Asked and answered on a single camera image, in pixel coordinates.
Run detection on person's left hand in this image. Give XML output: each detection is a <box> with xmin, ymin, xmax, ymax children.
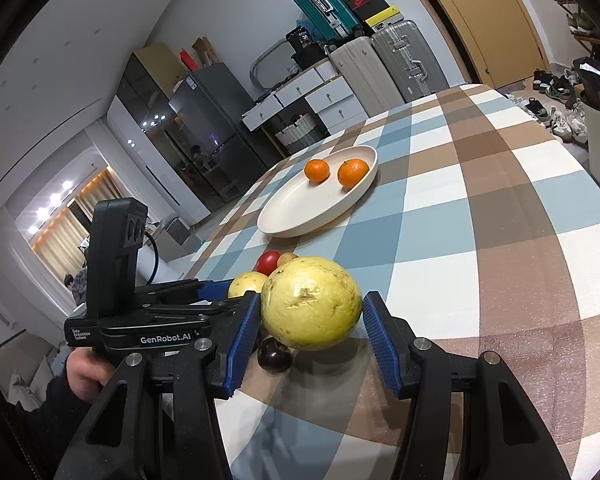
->
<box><xmin>66</xmin><ymin>349</ymin><xmax>117</xmax><ymax>402</ymax></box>

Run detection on black cable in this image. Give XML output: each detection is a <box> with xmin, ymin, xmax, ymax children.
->
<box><xmin>143</xmin><ymin>231</ymin><xmax>162</xmax><ymax>286</ymax></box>

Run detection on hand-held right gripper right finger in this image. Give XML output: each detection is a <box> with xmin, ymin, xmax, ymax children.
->
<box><xmin>362</xmin><ymin>290</ymin><xmax>577</xmax><ymax>480</ymax></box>

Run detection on dark purple plum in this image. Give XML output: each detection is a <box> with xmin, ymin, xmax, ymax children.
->
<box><xmin>257</xmin><ymin>337</ymin><xmax>295</xmax><ymax>374</ymax></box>

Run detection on black bag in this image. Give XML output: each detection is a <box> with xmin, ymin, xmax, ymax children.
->
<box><xmin>284</xmin><ymin>19</ymin><xmax>332</xmax><ymax>72</ymax></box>

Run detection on dark glass cabinet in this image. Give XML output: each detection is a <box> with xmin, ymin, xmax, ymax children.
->
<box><xmin>107</xmin><ymin>52</ymin><xmax>222</xmax><ymax>227</ymax></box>

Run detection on beige sofa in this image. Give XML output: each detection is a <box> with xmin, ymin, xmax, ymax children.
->
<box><xmin>0</xmin><ymin>329</ymin><xmax>58</xmax><ymax>413</ymax></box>

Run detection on shoe rack with shoes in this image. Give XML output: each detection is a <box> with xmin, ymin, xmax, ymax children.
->
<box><xmin>542</xmin><ymin>0</ymin><xmax>600</xmax><ymax>61</ymax></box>

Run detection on checkered tablecloth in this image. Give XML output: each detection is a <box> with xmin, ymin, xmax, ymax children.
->
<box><xmin>180</xmin><ymin>83</ymin><xmax>600</xmax><ymax>480</ymax></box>

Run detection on wooden door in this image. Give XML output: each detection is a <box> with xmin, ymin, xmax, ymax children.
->
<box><xmin>404</xmin><ymin>0</ymin><xmax>549</xmax><ymax>89</ymax></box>

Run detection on red tomato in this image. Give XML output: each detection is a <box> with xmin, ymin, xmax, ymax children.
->
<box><xmin>255</xmin><ymin>251</ymin><xmax>281</xmax><ymax>277</ymax></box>

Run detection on beige curtains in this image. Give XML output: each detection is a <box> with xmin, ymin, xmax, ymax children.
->
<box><xmin>31</xmin><ymin>166</ymin><xmax>127</xmax><ymax>283</ymax></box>

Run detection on cardboard box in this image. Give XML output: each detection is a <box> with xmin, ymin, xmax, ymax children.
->
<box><xmin>132</xmin><ymin>42</ymin><xmax>189</xmax><ymax>87</ymax></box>

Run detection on yellow pomelo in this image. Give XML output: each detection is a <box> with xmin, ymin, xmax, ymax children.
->
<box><xmin>228</xmin><ymin>271</ymin><xmax>269</xmax><ymax>302</ymax></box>

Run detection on cream oval plate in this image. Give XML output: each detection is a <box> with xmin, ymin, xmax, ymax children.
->
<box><xmin>257</xmin><ymin>145</ymin><xmax>379</xmax><ymax>239</ymax></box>

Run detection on orange tangerine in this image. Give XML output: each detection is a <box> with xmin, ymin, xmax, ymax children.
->
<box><xmin>337</xmin><ymin>158</ymin><xmax>370</xmax><ymax>190</ymax></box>
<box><xmin>304</xmin><ymin>158</ymin><xmax>330</xmax><ymax>183</ymax></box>

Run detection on white wicker basket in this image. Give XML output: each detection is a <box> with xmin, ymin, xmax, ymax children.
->
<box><xmin>274</xmin><ymin>113</ymin><xmax>329</xmax><ymax>156</ymax></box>

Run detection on teal suitcase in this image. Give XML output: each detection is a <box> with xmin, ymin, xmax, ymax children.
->
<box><xmin>285</xmin><ymin>0</ymin><xmax>364</xmax><ymax>44</ymax></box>

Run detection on white drawer desk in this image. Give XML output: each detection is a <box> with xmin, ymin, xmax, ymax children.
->
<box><xmin>242</xmin><ymin>59</ymin><xmax>369</xmax><ymax>159</ymax></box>

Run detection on beige suitcase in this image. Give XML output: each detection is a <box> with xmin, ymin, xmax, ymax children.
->
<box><xmin>328</xmin><ymin>36</ymin><xmax>407</xmax><ymax>122</ymax></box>

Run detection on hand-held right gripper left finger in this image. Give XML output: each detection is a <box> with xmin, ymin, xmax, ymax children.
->
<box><xmin>55</xmin><ymin>290</ymin><xmax>262</xmax><ymax>480</ymax></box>

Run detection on pile of shoes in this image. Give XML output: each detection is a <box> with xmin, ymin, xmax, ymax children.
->
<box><xmin>505</xmin><ymin>67</ymin><xmax>590</xmax><ymax>145</ymax></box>

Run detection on grey refrigerator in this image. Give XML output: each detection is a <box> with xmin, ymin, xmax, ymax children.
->
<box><xmin>168</xmin><ymin>62</ymin><xmax>282</xmax><ymax>212</ymax></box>

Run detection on yellow and black box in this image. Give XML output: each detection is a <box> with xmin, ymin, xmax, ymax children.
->
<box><xmin>364</xmin><ymin>4</ymin><xmax>401</xmax><ymax>31</ymax></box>

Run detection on large yellow-green pomelo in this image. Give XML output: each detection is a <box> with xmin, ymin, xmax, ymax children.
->
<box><xmin>261</xmin><ymin>256</ymin><xmax>364</xmax><ymax>352</ymax></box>

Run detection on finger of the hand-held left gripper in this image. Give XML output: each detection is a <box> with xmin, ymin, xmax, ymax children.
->
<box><xmin>142</xmin><ymin>297</ymin><xmax>248</xmax><ymax>330</ymax></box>
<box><xmin>134</xmin><ymin>280</ymin><xmax>237</xmax><ymax>307</ymax></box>

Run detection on oval metal frame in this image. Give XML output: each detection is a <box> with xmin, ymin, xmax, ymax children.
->
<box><xmin>250</xmin><ymin>39</ymin><xmax>301</xmax><ymax>92</ymax></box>

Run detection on silver suitcase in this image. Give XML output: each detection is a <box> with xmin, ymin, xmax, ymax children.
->
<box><xmin>370</xmin><ymin>19</ymin><xmax>450</xmax><ymax>104</ymax></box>

